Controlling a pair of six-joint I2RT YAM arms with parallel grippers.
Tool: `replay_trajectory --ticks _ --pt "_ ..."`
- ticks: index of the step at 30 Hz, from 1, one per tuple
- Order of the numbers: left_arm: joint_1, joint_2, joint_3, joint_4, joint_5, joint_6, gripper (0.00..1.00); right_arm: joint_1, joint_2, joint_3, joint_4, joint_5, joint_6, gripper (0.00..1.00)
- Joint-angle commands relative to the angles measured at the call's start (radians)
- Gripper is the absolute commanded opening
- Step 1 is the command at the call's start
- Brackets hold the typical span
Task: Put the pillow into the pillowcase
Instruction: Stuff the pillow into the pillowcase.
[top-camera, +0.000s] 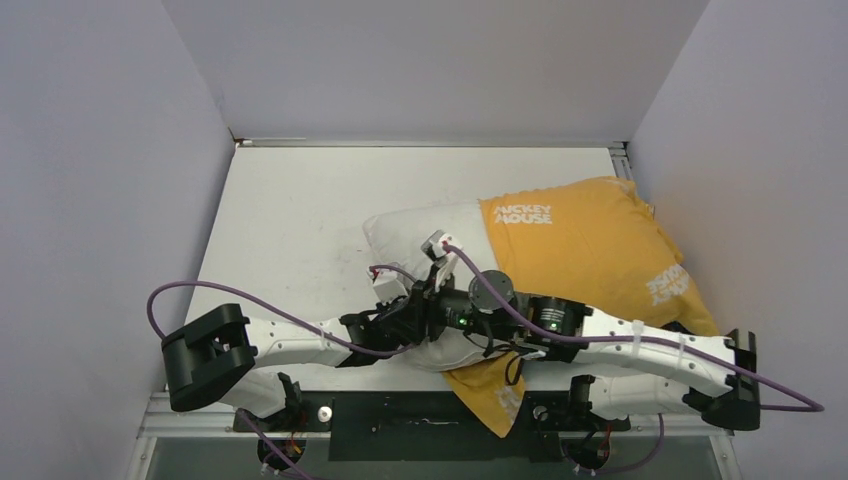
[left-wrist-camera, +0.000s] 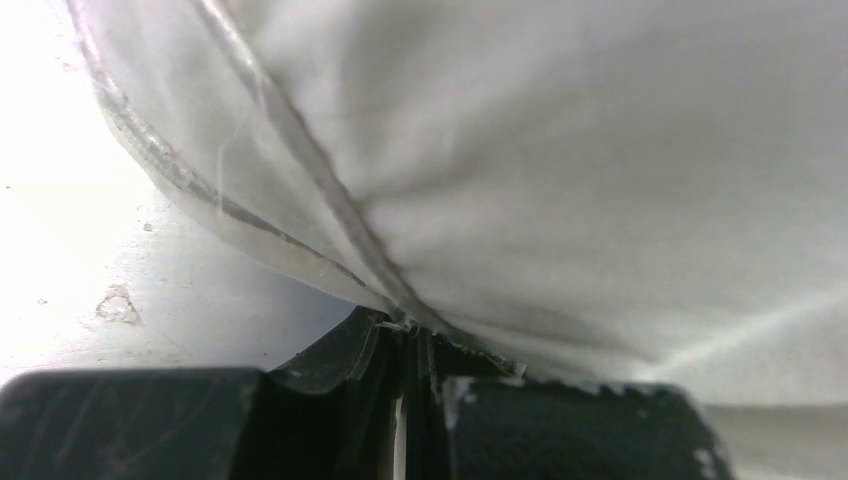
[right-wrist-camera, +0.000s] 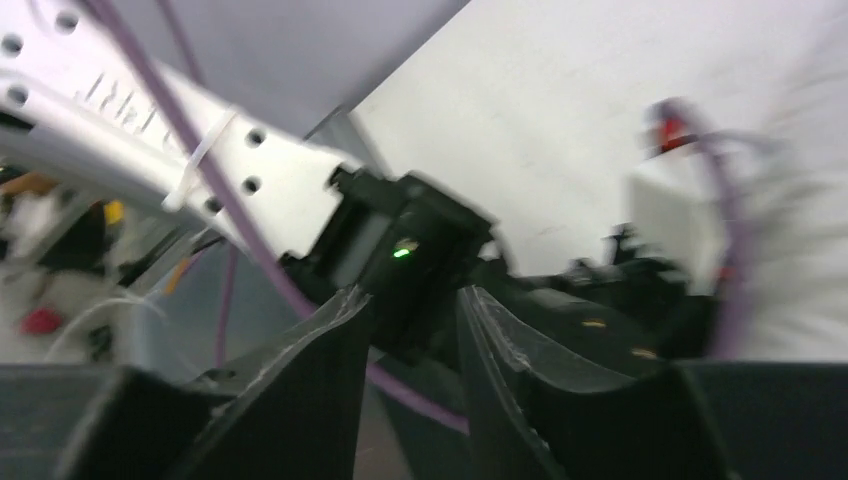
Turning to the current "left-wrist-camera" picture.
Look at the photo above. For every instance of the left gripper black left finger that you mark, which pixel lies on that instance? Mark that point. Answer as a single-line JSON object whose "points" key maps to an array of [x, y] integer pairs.
{"points": [[321, 415]]}

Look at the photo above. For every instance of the white pillow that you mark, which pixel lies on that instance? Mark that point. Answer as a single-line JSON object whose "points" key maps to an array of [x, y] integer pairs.
{"points": [[629, 190]]}

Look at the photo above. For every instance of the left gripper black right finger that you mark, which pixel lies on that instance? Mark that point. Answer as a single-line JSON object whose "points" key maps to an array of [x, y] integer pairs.
{"points": [[470, 417]]}

